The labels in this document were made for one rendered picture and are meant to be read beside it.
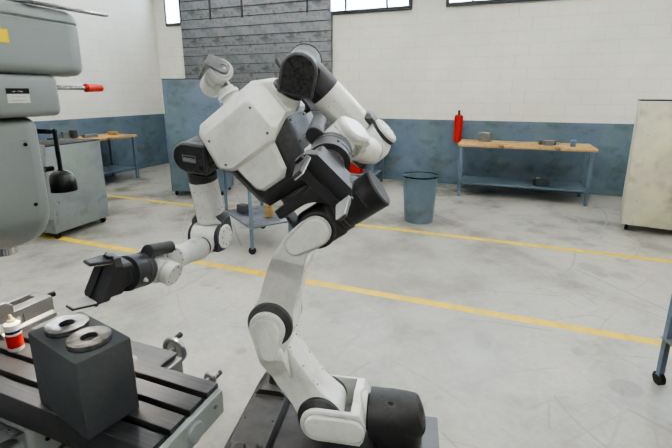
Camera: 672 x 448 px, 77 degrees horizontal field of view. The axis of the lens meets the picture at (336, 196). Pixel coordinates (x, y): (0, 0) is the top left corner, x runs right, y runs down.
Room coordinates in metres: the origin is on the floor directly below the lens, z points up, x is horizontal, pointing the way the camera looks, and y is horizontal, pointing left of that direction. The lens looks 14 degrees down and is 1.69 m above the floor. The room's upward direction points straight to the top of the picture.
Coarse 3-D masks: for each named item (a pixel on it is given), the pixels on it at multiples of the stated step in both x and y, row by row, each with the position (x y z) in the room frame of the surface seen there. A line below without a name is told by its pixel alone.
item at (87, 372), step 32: (64, 320) 0.90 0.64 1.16; (96, 320) 0.92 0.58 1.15; (32, 352) 0.87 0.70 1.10; (64, 352) 0.79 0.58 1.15; (96, 352) 0.79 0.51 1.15; (128, 352) 0.84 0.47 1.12; (64, 384) 0.79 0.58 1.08; (96, 384) 0.78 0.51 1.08; (128, 384) 0.83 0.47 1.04; (64, 416) 0.80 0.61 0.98; (96, 416) 0.77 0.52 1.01
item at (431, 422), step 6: (426, 420) 1.44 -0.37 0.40; (432, 420) 1.44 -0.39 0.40; (426, 426) 1.41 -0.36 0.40; (432, 426) 1.41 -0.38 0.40; (426, 432) 1.38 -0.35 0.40; (432, 432) 1.38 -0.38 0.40; (438, 432) 1.38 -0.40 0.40; (426, 438) 1.35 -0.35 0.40; (432, 438) 1.35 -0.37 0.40; (438, 438) 1.35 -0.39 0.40; (426, 444) 1.32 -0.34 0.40; (432, 444) 1.32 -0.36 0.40; (438, 444) 1.32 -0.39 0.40
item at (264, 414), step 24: (264, 384) 1.39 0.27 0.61; (264, 408) 1.29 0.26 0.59; (288, 408) 1.31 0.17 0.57; (384, 408) 1.11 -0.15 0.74; (408, 408) 1.11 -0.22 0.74; (240, 432) 1.18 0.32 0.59; (264, 432) 1.18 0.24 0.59; (288, 432) 1.20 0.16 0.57; (384, 432) 1.09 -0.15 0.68; (408, 432) 1.08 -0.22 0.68
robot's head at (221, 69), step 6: (210, 54) 1.18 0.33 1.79; (210, 60) 1.17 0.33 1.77; (216, 60) 1.18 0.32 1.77; (222, 60) 1.19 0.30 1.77; (204, 66) 1.17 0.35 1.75; (210, 66) 1.16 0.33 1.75; (216, 66) 1.17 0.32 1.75; (222, 66) 1.19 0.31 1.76; (228, 66) 1.19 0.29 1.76; (216, 72) 1.17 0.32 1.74; (222, 72) 1.17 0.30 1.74; (228, 72) 1.19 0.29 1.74; (198, 78) 1.22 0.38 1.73; (222, 78) 1.18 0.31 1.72; (228, 78) 1.19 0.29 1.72
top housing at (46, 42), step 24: (0, 0) 1.01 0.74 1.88; (0, 24) 0.99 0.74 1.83; (24, 24) 1.04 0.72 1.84; (48, 24) 1.09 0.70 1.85; (72, 24) 1.16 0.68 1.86; (0, 48) 0.98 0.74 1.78; (24, 48) 1.03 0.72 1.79; (48, 48) 1.08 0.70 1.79; (72, 48) 1.14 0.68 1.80; (0, 72) 0.99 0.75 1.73; (24, 72) 1.03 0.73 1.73; (48, 72) 1.08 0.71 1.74; (72, 72) 1.14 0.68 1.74
